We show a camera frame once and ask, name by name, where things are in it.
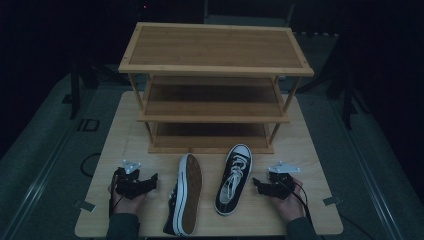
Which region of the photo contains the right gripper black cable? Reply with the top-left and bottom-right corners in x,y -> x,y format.
281,179 -> 314,225

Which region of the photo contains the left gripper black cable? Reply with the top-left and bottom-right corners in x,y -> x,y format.
108,173 -> 125,218

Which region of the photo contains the black cable loop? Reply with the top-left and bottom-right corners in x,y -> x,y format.
79,152 -> 102,178

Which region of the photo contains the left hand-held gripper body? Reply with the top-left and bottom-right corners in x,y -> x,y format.
113,159 -> 149,201

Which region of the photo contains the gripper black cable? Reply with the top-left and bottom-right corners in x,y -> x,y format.
281,179 -> 314,225
108,173 -> 125,218

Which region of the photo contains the three-tier wooden shoe rack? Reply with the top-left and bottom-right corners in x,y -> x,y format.
118,21 -> 315,155

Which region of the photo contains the black sneaker with white laces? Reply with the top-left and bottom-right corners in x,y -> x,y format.
214,143 -> 254,217

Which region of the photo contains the grey tape piece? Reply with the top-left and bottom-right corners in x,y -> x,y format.
322,195 -> 343,207
78,199 -> 97,213

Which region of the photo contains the black metal stand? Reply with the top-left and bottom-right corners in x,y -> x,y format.
67,58 -> 101,120

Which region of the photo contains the person's left hand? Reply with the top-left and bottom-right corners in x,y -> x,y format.
107,168 -> 150,216

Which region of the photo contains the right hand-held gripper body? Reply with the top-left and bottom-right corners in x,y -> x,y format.
264,161 -> 301,201

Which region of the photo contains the black tripod stand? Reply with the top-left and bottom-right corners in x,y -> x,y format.
296,63 -> 372,132

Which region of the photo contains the person's right hand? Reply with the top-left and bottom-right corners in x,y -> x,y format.
268,177 -> 306,224

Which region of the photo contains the black sneaker with brown sole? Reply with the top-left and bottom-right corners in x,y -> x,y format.
162,152 -> 203,237

